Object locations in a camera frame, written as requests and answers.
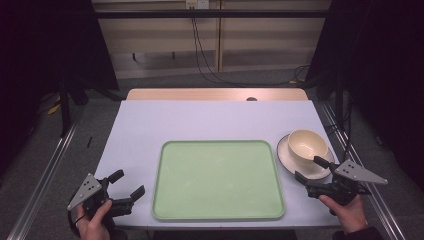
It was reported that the thin black stand cable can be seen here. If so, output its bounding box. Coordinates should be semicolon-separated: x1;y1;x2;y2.
343;99;354;161

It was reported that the white table cover board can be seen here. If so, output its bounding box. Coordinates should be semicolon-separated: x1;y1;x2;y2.
94;99;342;230

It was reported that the black horizontal frame bar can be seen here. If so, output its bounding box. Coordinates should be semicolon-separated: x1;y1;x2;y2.
93;9;332;20

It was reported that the metal floor rail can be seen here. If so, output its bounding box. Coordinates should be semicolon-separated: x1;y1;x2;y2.
320;102;408;240
6;108;85;240

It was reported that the black metal stand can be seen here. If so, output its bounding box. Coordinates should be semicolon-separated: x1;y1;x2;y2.
58;74;73;137
334;71;345;128

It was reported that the person's left hand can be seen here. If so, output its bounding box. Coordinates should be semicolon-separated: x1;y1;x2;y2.
75;199;113;240

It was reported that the light green tray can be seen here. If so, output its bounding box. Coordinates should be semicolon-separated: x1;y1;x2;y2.
151;139;286;222

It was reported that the white wall socket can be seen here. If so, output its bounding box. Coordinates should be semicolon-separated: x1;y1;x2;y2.
185;0;210;10

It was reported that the person's right hand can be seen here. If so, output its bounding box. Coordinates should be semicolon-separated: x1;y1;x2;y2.
318;194;368;234

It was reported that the wooden table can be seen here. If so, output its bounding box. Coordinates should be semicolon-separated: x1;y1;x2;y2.
126;87;309;102

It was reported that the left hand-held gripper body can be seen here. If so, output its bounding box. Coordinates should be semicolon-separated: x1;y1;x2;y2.
67;173;134;218

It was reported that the yellow tape strip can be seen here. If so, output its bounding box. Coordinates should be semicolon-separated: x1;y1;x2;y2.
47;96;62;115

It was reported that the wooden wall post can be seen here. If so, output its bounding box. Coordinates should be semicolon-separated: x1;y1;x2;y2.
215;0;224;73

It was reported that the long black wall cable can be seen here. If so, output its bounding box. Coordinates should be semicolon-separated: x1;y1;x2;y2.
190;16;303;87

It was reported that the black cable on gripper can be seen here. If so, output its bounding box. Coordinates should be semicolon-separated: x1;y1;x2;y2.
67;209;83;238

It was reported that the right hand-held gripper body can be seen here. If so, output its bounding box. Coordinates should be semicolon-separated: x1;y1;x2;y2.
305;159;389;205

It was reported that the white saucer with dark rim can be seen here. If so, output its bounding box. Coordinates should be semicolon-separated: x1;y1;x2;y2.
276;133;335;181

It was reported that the cream bowl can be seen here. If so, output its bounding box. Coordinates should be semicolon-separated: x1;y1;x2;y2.
287;129;329;167

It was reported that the black curtain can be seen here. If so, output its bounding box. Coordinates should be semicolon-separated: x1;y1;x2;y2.
0;0;120;174
306;0;424;191

